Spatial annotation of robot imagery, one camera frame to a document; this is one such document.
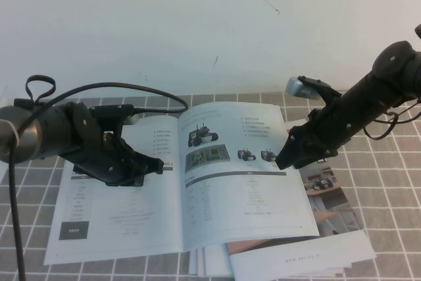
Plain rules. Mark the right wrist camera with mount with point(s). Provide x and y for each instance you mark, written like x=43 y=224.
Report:
x=302 y=88

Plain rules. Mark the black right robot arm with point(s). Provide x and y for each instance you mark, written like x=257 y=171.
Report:
x=385 y=90

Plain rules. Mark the white product catalogue book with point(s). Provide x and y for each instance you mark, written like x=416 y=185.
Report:
x=230 y=202

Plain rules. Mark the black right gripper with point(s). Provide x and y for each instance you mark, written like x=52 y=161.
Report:
x=319 y=129

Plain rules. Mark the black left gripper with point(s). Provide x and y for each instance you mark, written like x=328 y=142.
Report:
x=105 y=159

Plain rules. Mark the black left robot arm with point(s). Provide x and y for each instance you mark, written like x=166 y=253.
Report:
x=46 y=133

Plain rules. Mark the brochure with office photo cover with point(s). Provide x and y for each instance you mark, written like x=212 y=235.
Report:
x=329 y=202

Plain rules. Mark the white booklet stack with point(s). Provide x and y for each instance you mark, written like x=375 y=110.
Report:
x=210 y=259

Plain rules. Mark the grey white-checked tablecloth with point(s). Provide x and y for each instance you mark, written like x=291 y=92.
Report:
x=388 y=195

